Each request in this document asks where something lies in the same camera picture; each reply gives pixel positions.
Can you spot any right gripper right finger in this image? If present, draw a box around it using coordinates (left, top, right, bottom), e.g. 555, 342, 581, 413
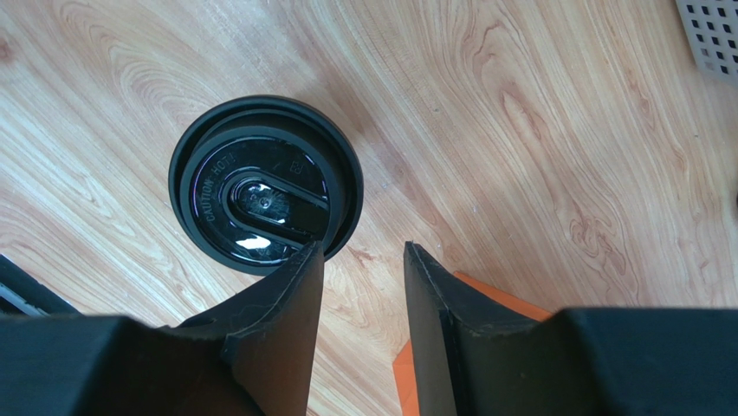
404, 242, 737, 415

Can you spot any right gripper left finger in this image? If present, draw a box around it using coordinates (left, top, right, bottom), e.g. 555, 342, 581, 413
1, 242, 324, 415

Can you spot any orange paper bag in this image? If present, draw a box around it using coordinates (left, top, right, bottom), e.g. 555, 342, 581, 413
392, 271, 552, 416

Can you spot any black plastic cup lid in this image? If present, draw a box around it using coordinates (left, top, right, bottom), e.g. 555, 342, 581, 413
168, 95, 364, 276

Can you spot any white plastic basket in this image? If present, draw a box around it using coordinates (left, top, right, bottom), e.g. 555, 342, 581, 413
676, 0, 738, 88

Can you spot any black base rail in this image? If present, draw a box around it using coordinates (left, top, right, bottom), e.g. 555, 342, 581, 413
1, 255, 80, 316

